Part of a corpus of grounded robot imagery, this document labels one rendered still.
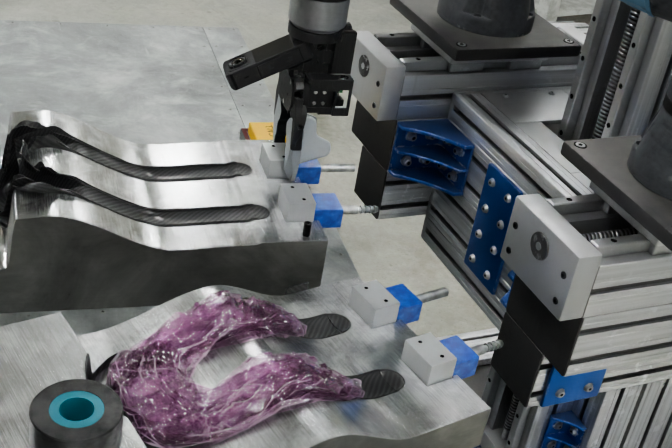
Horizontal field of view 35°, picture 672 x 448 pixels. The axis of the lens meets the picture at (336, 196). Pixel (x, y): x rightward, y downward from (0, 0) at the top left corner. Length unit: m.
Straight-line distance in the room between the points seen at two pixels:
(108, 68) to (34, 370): 0.93
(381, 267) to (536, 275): 1.64
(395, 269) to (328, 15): 1.64
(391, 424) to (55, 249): 0.43
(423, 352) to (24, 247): 0.47
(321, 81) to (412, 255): 1.65
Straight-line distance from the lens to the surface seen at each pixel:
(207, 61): 1.96
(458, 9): 1.62
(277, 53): 1.34
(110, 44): 1.99
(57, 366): 1.06
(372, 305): 1.23
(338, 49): 1.37
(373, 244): 2.98
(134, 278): 1.29
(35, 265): 1.26
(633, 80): 1.49
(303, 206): 1.33
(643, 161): 1.29
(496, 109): 1.61
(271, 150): 1.43
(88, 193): 1.31
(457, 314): 2.78
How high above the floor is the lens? 1.60
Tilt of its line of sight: 30 degrees down
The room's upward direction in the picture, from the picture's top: 10 degrees clockwise
